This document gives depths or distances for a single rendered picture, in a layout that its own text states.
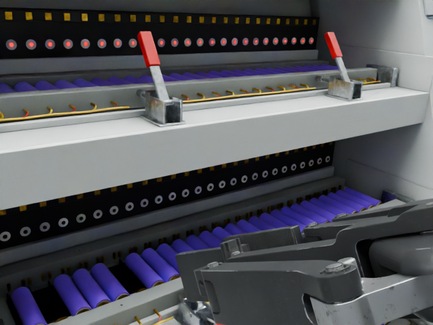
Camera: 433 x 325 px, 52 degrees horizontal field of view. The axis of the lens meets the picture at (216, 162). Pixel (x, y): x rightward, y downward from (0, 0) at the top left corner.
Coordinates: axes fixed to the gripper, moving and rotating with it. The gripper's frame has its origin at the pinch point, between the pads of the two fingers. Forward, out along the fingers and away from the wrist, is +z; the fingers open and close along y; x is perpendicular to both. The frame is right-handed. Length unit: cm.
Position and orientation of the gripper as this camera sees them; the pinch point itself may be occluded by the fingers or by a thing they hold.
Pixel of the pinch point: (238, 264)
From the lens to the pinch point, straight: 27.4
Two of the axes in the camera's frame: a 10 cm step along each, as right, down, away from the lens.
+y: -8.0, 1.7, -5.7
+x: 2.7, 9.6, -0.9
